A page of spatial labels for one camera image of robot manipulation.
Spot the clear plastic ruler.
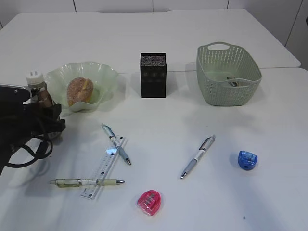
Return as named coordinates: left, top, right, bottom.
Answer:
left=80, top=136, right=126, bottom=200

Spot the blue pencil sharpener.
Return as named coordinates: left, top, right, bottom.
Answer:
left=238, top=151, right=257, bottom=171

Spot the pink pencil sharpener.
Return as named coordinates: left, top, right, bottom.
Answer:
left=137, top=190, right=161, bottom=216

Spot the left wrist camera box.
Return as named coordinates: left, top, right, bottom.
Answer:
left=0, top=84, right=32, bottom=104

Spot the brown drink bottle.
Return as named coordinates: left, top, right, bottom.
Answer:
left=26, top=71, right=60, bottom=140

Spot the cream grip pen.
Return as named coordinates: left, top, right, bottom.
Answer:
left=50, top=179, right=125, bottom=188

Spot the black square pen holder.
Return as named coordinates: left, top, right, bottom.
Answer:
left=140, top=53, right=167, bottom=98

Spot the sugared bread roll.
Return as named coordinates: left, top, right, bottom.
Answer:
left=67, top=77, right=94, bottom=106

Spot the grey grip pen right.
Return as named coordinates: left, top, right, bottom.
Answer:
left=180, top=135, right=216, bottom=179

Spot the blue grip pen on ruler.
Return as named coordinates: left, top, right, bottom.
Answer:
left=102, top=124, right=131, bottom=165

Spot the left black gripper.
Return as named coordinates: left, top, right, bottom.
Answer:
left=0, top=103, right=66, bottom=171

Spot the green plastic woven basket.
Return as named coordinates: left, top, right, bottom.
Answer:
left=196, top=42, right=262, bottom=106

